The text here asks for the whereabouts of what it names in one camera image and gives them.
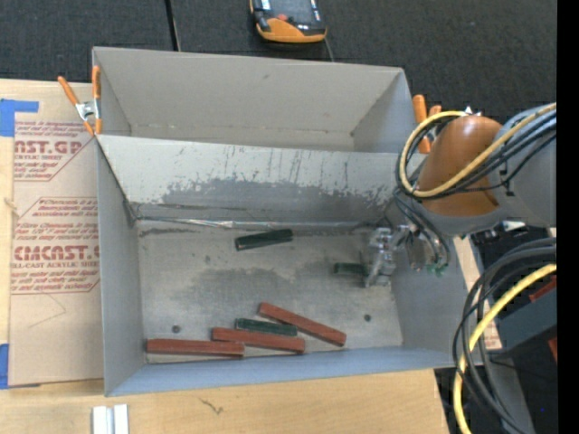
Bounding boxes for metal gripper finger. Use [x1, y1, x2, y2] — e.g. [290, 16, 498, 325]
[366, 226, 397, 261]
[363, 254, 395, 289]

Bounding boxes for dark green flat block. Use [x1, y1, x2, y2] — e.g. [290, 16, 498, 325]
[233, 316, 299, 338]
[333, 262, 369, 277]
[233, 228, 295, 252]

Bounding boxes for red-brown flat block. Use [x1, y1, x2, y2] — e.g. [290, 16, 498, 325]
[145, 337, 246, 360]
[257, 301, 348, 348]
[210, 326, 308, 355]

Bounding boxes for grey metal bin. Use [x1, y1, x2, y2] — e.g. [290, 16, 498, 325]
[91, 46, 456, 398]

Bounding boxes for brown cardboard board red print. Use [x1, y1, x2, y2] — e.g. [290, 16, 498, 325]
[0, 78, 106, 389]

